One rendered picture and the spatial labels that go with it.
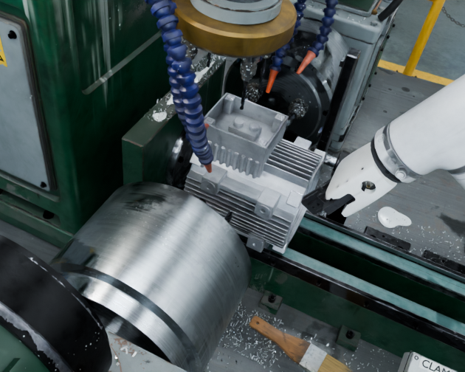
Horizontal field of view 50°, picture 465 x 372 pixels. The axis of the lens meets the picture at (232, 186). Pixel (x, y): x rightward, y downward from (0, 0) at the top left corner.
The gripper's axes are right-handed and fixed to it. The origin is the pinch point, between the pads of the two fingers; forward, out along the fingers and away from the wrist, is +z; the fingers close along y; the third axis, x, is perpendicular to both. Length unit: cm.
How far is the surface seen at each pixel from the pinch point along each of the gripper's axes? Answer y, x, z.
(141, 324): -34.1, 12.4, 1.2
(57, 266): -31.9, 23.4, 8.5
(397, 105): 82, -21, 21
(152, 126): -4.2, 27.0, 9.1
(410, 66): 238, -56, 79
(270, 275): -1.2, -8.0, 20.8
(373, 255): 9.6, -19.6, 8.4
